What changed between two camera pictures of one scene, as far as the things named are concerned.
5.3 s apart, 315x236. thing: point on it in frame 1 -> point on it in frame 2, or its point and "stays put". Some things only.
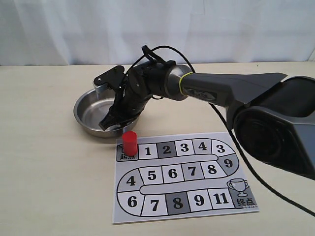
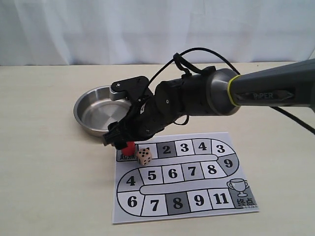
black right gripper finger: [107, 121] -> [115, 136]
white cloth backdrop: [112, 32] stays put
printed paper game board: [179, 176] stays put
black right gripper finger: [122, 124] -> [121, 144]
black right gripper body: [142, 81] -> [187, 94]
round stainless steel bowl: [90, 110] stays put
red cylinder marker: [130, 143] stays put
